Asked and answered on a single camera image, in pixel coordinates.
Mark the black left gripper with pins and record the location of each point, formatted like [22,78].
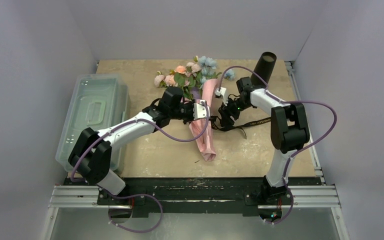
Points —
[191,117]

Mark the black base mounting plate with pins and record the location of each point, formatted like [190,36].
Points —
[247,196]

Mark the loose blue flower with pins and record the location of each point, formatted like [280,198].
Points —
[229,75]

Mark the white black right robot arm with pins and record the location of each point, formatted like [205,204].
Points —
[289,130]

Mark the aluminium frame rail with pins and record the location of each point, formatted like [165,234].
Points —
[87,197]

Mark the artificial flower bouquet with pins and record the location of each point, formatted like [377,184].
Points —
[190,77]

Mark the clear plastic storage box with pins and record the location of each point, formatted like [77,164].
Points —
[98,101]

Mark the pink wrapping paper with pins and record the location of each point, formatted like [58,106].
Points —
[205,142]

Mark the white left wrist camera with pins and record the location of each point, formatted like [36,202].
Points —
[200,110]

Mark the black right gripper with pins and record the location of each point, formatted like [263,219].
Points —
[227,110]

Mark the black ribbon gold lettering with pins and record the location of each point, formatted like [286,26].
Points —
[238,127]

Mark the black cylindrical vase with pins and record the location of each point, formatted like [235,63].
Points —
[264,69]

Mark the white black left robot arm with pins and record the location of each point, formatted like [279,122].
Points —
[92,153]

